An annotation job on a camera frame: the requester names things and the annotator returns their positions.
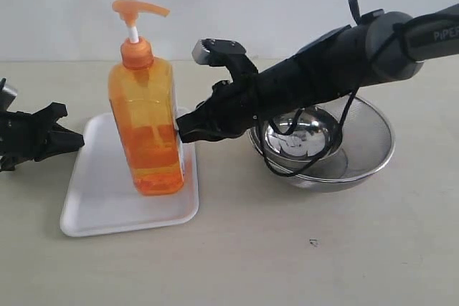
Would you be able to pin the small shiny steel bowl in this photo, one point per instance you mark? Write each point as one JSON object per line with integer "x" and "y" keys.
{"x": 316, "y": 128}

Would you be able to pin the orange pump soap bottle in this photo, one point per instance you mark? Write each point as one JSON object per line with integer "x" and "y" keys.
{"x": 141, "y": 92}

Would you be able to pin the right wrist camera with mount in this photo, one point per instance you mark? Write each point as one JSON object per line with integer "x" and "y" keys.
{"x": 224, "y": 53}

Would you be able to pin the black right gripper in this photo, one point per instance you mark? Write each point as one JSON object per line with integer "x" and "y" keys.
{"x": 323, "y": 70}

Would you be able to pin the white rectangular foam tray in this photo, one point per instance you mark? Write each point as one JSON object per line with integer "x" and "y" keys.
{"x": 101, "y": 198}

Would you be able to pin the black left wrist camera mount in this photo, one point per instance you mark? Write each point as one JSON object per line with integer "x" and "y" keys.
{"x": 7, "y": 95}

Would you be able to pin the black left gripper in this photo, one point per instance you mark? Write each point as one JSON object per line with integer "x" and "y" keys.
{"x": 36, "y": 136}

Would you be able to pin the steel mesh colander bowl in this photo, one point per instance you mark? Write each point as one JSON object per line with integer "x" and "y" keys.
{"x": 367, "y": 146}

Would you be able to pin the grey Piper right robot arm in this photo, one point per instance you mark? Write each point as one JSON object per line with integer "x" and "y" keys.
{"x": 380, "y": 47}

